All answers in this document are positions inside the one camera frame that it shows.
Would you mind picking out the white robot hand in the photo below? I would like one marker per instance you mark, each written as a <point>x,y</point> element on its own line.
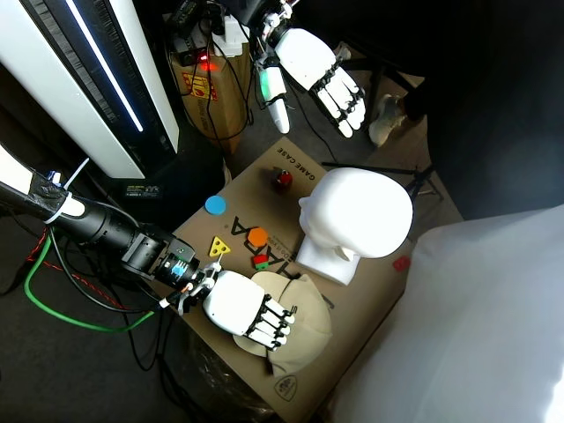
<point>233,304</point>
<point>304,55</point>

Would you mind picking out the beige baseball cap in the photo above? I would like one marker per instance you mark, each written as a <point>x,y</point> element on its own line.
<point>308,317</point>

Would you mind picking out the white mannequin head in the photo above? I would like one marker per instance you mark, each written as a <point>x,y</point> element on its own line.
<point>361,211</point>

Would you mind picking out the red and green block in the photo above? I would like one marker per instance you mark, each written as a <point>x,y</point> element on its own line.
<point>261,263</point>

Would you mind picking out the yellow cheese triangle block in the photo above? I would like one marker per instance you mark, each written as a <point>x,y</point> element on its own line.
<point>218,249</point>

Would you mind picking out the orange hexagon block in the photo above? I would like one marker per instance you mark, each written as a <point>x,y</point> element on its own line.
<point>257,236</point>

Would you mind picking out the white power strip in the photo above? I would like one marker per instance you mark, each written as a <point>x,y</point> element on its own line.
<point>233,37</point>

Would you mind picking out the clear plastic bag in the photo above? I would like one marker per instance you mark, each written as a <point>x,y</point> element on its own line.
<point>229,388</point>

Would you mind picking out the cardboard box with red print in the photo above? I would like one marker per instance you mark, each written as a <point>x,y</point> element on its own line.
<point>220,101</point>

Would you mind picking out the blue round disc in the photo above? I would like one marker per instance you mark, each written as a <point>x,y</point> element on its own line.
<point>215,205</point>

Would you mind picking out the person's shoe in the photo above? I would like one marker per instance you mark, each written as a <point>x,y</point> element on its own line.
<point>385,121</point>

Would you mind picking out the large cardboard box table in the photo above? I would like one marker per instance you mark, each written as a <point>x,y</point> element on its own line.
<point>247,194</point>

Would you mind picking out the black device with red light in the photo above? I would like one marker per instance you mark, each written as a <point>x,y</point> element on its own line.
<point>189,55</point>

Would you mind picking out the black labelled power adapter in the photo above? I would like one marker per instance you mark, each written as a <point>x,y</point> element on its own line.
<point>136,190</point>

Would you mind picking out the small red block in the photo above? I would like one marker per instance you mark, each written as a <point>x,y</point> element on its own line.
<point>401,263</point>

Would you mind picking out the white zip tie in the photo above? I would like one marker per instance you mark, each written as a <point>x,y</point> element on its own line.
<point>75,174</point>

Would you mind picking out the white backdrop sheet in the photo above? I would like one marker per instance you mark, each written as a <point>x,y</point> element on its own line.
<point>462,330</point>

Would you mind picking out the tall white panel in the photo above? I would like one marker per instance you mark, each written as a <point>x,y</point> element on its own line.
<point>44,79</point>

